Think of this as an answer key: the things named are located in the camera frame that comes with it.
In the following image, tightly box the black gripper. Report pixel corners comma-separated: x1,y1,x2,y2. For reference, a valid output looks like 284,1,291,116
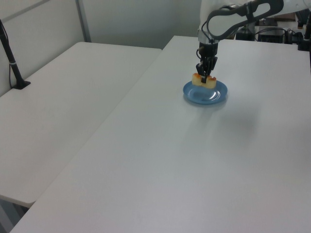
195,41,219,83

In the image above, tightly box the bread with orange topping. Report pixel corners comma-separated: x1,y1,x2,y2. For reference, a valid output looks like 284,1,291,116
191,72,218,90

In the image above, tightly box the blue round plate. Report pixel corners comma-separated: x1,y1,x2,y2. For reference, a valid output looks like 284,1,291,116
182,80,229,105

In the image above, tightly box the black electronics box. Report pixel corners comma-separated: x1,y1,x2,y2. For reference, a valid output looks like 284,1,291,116
236,23,255,41
257,27,287,44

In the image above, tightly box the white side table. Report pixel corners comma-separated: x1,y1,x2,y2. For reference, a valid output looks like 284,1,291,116
0,41,163,209

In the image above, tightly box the black table clamp mount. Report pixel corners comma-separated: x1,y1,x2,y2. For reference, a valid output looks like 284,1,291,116
297,13,311,52

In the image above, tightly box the grey partition post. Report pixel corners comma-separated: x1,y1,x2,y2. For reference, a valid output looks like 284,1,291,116
75,0,92,43

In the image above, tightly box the black camera stand pole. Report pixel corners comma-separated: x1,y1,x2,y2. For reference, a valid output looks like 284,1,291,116
0,18,32,91

